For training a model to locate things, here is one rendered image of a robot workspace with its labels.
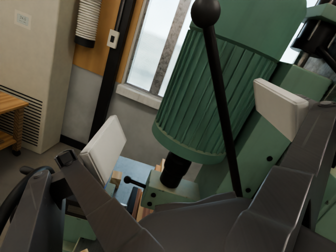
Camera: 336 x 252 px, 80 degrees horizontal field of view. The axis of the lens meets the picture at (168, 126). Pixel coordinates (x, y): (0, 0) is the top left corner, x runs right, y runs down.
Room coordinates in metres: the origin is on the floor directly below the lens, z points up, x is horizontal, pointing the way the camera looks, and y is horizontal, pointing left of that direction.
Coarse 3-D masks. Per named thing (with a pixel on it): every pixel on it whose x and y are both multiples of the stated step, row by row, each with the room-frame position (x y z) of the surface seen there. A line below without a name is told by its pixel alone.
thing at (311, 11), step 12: (324, 0) 0.43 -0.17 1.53; (312, 12) 0.42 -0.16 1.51; (324, 12) 0.39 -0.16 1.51; (312, 24) 0.42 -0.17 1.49; (324, 24) 0.41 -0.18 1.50; (300, 36) 0.43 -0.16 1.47; (312, 36) 0.42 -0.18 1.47; (324, 36) 0.41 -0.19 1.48; (300, 48) 0.42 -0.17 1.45; (312, 48) 0.41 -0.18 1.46; (324, 48) 0.41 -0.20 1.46
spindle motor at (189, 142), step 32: (224, 0) 0.35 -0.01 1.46; (256, 0) 0.33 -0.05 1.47; (288, 0) 0.34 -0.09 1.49; (192, 32) 0.39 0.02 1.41; (224, 32) 0.34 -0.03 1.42; (256, 32) 0.33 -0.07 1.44; (288, 32) 0.36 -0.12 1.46; (192, 64) 0.36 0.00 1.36; (224, 64) 0.34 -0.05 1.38; (256, 64) 0.35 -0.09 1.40; (192, 96) 0.34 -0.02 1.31; (160, 128) 0.37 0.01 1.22; (192, 128) 0.34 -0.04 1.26; (192, 160) 0.33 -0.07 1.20
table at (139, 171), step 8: (120, 160) 0.66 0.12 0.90; (128, 160) 0.68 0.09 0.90; (120, 168) 0.61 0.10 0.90; (128, 168) 0.63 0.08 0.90; (136, 168) 0.65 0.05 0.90; (144, 168) 0.67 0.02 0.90; (152, 168) 0.69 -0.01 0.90; (136, 176) 0.60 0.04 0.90; (144, 176) 0.62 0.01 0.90; (120, 184) 0.54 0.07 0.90; (128, 184) 0.55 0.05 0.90; (120, 192) 0.50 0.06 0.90; (128, 192) 0.52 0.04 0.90; (120, 200) 0.47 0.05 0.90; (64, 240) 0.32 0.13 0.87; (80, 240) 0.31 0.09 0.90; (88, 240) 0.32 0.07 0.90; (96, 240) 0.33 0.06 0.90; (64, 248) 0.30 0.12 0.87; (72, 248) 0.31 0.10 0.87; (80, 248) 0.30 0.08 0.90; (88, 248) 0.30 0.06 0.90; (96, 248) 0.31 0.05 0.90
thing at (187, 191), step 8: (152, 176) 0.42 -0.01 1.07; (152, 184) 0.39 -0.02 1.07; (160, 184) 0.40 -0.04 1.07; (184, 184) 0.44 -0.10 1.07; (192, 184) 0.45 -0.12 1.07; (144, 192) 0.39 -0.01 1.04; (152, 192) 0.38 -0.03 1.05; (160, 192) 0.38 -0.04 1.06; (168, 192) 0.39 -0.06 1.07; (176, 192) 0.40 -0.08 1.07; (184, 192) 0.41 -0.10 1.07; (192, 192) 0.42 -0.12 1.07; (144, 200) 0.38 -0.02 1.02; (152, 200) 0.38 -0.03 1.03; (160, 200) 0.39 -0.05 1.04; (168, 200) 0.39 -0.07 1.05; (176, 200) 0.39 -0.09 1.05; (184, 200) 0.39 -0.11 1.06; (192, 200) 0.40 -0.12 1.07; (152, 208) 0.38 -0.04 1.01
